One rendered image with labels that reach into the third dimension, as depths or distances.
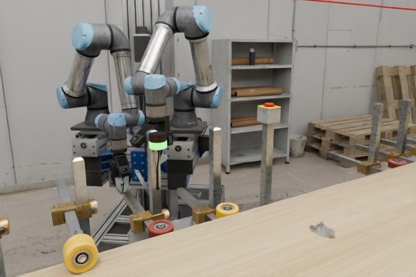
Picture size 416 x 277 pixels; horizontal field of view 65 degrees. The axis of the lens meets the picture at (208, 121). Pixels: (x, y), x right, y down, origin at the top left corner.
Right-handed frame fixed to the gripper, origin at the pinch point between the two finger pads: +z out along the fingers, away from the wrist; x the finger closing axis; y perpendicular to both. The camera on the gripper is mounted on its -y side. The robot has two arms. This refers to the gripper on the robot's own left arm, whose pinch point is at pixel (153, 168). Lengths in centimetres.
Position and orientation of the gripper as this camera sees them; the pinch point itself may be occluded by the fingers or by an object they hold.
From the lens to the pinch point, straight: 128.3
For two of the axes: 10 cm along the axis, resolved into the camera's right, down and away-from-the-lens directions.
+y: 6.5, -1.6, 7.4
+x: -7.6, -1.4, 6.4
